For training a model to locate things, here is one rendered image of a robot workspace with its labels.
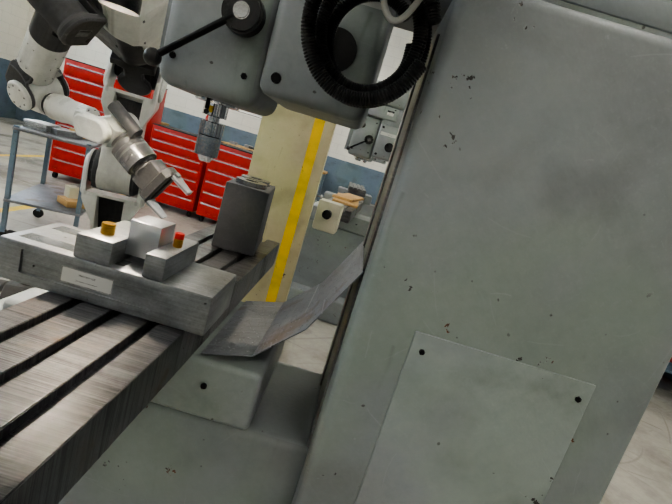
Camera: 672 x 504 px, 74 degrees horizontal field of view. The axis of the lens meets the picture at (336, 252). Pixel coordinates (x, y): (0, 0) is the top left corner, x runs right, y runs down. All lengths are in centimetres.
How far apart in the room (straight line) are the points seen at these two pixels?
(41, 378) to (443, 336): 55
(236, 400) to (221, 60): 61
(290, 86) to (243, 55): 10
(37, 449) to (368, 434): 49
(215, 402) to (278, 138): 199
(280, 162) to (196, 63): 184
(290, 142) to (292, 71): 187
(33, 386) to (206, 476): 48
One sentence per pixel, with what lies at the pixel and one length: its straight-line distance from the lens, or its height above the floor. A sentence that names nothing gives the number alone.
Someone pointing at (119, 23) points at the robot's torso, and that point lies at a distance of 136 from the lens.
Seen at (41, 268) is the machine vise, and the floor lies 97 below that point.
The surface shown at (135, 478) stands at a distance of 107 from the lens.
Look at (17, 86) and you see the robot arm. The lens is 148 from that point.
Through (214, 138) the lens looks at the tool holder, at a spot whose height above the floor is 124.
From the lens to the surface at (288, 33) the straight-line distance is 83.
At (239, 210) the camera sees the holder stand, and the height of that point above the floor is 106.
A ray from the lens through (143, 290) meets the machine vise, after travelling 78.
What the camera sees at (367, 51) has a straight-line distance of 81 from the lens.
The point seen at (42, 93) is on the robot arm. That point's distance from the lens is 149.
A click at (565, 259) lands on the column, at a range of 76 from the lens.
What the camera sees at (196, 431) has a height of 71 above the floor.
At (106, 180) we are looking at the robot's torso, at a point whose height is 99.
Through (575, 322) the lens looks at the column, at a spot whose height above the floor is 114.
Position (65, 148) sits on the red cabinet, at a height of 40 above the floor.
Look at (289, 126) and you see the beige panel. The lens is 267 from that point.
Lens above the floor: 128
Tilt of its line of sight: 12 degrees down
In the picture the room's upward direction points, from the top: 17 degrees clockwise
